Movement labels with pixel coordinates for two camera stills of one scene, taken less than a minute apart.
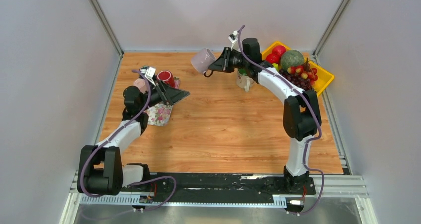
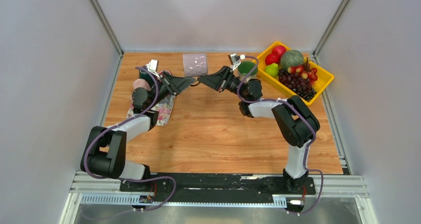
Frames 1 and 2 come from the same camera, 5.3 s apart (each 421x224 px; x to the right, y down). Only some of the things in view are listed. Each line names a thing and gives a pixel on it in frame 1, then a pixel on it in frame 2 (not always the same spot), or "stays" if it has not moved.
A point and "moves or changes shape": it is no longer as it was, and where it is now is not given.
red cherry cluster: (305, 71) stays
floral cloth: (159, 114) stays
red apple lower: (272, 58) stays
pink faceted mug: (141, 84) stays
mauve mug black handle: (201, 60) moves or changes shape
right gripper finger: (222, 64) -> (217, 80)
